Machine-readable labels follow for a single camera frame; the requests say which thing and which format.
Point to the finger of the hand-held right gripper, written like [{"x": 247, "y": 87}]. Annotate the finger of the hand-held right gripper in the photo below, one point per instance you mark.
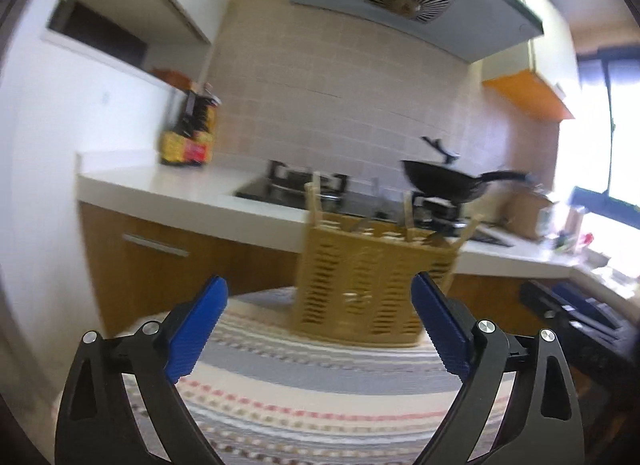
[
  {"x": 595, "y": 352},
  {"x": 580, "y": 302}
]

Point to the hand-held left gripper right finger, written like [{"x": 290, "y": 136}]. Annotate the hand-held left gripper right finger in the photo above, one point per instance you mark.
[{"x": 442, "y": 325}]

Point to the wooden base cabinet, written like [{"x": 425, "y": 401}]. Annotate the wooden base cabinet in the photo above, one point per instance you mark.
[{"x": 100, "y": 225}]

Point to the clear bottle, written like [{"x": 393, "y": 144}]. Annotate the clear bottle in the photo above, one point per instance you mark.
[{"x": 575, "y": 222}]

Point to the kitchen window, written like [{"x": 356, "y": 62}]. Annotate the kitchen window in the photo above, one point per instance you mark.
[{"x": 600, "y": 145}]

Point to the black kitchen tool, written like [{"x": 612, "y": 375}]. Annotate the black kitchen tool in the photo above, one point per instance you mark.
[{"x": 441, "y": 147}]

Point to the beige plastic utensil basket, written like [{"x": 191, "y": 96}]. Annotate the beige plastic utensil basket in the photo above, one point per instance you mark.
[{"x": 360, "y": 285}]

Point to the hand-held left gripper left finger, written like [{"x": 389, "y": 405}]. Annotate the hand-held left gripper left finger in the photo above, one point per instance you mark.
[{"x": 195, "y": 330}]

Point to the orange packet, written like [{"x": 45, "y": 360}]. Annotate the orange packet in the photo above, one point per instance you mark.
[{"x": 172, "y": 77}]

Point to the orange bottomed wall cabinet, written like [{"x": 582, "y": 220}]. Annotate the orange bottomed wall cabinet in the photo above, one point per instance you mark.
[{"x": 530, "y": 90}]

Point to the grey range hood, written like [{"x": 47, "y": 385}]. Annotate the grey range hood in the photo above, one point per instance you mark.
[{"x": 350, "y": 0}]

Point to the black gas stove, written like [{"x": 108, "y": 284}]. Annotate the black gas stove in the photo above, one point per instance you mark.
[{"x": 260, "y": 190}]

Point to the white kitchen countertop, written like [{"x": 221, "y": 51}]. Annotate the white kitchen countertop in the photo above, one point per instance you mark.
[{"x": 150, "y": 180}]

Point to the striped woven mat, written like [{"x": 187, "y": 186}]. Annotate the striped woven mat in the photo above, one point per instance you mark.
[{"x": 300, "y": 395}]

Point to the black wok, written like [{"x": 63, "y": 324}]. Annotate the black wok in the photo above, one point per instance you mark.
[{"x": 445, "y": 182}]

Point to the yellow labelled sauce bottle pack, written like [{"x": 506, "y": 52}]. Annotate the yellow labelled sauce bottle pack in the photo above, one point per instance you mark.
[{"x": 187, "y": 145}]

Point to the grey translucent plastic spoon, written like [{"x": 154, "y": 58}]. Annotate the grey translucent plastic spoon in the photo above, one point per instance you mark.
[{"x": 436, "y": 240}]

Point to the brown container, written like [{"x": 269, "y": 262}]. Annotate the brown container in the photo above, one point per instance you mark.
[{"x": 525, "y": 215}]

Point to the cream chopstick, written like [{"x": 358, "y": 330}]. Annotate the cream chopstick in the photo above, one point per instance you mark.
[
  {"x": 467, "y": 240},
  {"x": 408, "y": 215},
  {"x": 310, "y": 205}
]

